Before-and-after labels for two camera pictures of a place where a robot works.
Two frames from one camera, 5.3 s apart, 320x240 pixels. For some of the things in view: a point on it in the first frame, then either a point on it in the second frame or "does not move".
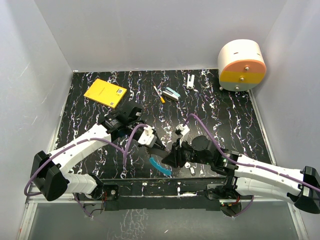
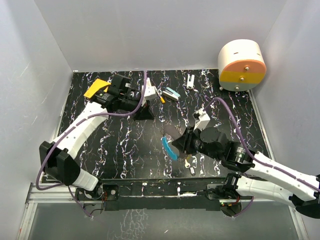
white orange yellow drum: (241, 66) does not move
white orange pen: (162, 99) does not move
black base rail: (159, 193) does not move
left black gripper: (157, 143) → (145, 113)
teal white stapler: (171, 93) does not move
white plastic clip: (190, 84) does not move
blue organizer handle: (165, 171) → (168, 149)
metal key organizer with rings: (156, 160) → (170, 133)
